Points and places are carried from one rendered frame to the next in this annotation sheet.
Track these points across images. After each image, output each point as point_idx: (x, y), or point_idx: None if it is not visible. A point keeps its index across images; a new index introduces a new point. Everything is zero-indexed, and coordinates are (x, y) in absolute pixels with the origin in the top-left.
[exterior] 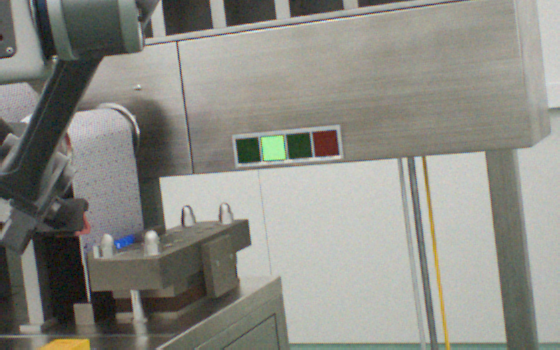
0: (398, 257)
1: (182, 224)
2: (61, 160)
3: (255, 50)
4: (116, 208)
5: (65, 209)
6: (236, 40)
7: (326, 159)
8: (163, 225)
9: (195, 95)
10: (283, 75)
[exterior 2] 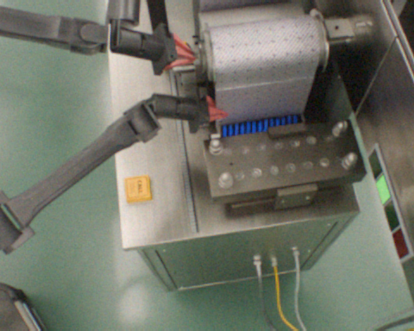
0: None
1: (333, 128)
2: None
3: None
4: (270, 103)
5: (185, 118)
6: None
7: (394, 246)
8: (304, 129)
9: (380, 87)
10: None
